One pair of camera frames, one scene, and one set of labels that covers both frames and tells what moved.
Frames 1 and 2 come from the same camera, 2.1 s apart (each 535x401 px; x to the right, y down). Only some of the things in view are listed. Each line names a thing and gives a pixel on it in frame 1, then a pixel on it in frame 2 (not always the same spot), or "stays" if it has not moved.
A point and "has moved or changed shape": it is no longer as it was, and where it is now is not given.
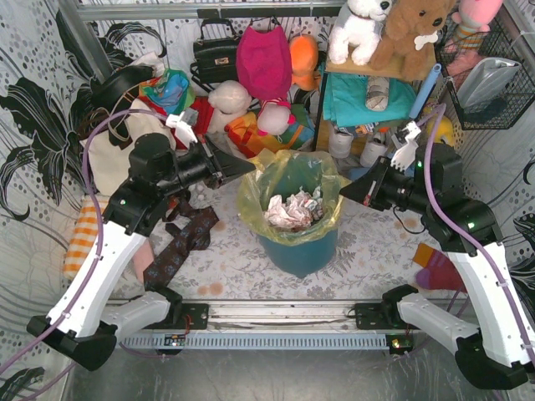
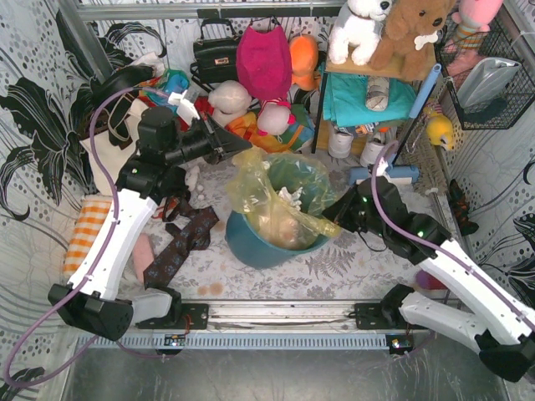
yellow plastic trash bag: x=284 y=172 has moved or changed shape
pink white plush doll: x=274 y=117 stays
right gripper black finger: x=364 y=189 to x=343 y=211
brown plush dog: x=412 y=28 stays
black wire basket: x=490 y=78 stays
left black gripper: x=212 y=163 to x=211 y=139
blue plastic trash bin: x=303 y=260 to x=245 y=245
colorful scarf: x=172 y=91 stays
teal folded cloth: x=344 y=101 stays
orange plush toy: x=304 y=63 stays
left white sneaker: x=340 y=142 stays
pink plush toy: x=474 y=17 stays
